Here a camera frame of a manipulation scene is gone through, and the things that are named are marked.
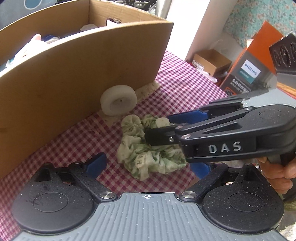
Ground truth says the pink white plush toy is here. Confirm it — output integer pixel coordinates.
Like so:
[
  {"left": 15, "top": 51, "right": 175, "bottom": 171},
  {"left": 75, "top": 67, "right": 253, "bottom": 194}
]
[{"left": 14, "top": 34, "right": 47, "bottom": 61}]

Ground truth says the orange cardboard box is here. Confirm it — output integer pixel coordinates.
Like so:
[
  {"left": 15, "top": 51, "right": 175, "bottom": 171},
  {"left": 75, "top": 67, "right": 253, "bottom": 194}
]
[{"left": 220, "top": 21, "right": 295, "bottom": 96}]

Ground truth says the blue face mask pack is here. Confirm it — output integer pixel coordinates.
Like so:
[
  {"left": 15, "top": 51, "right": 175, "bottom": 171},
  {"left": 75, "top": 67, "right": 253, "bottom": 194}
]
[{"left": 80, "top": 24, "right": 98, "bottom": 32}]

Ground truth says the purple checkered tablecloth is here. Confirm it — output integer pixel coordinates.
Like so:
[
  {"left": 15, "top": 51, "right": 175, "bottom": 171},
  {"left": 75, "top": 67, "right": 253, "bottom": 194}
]
[{"left": 1, "top": 53, "right": 225, "bottom": 240}]

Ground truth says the small open cardboard box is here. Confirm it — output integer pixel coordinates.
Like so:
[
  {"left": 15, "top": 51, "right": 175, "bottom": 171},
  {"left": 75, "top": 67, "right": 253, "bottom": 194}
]
[{"left": 192, "top": 49, "right": 232, "bottom": 77}]

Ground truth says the blue wet wipes pack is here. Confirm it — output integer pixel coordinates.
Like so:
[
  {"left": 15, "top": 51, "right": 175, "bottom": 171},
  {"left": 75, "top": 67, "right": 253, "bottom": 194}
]
[{"left": 41, "top": 35, "right": 60, "bottom": 44}]

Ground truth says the black camera module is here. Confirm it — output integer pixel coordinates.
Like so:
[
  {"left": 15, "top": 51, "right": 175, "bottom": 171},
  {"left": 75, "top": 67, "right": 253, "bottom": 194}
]
[{"left": 269, "top": 31, "right": 295, "bottom": 88}]

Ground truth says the brown cardboard box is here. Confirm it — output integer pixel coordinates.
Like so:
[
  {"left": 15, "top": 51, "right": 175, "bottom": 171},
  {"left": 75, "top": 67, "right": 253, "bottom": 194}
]
[{"left": 1, "top": 1, "right": 173, "bottom": 177}]

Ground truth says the blue patterned bed sheet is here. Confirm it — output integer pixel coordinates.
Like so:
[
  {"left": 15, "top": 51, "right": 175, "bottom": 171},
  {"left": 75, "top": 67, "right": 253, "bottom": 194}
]
[{"left": 0, "top": 0, "right": 56, "bottom": 29}]

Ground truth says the green floral scrunchie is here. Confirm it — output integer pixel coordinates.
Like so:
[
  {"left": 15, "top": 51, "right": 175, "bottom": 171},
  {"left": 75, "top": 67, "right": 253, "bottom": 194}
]
[{"left": 117, "top": 114, "right": 187, "bottom": 181}]

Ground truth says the person right hand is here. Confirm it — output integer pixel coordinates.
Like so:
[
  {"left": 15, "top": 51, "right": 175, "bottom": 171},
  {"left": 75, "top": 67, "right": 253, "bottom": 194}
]
[{"left": 258, "top": 157, "right": 296, "bottom": 194}]

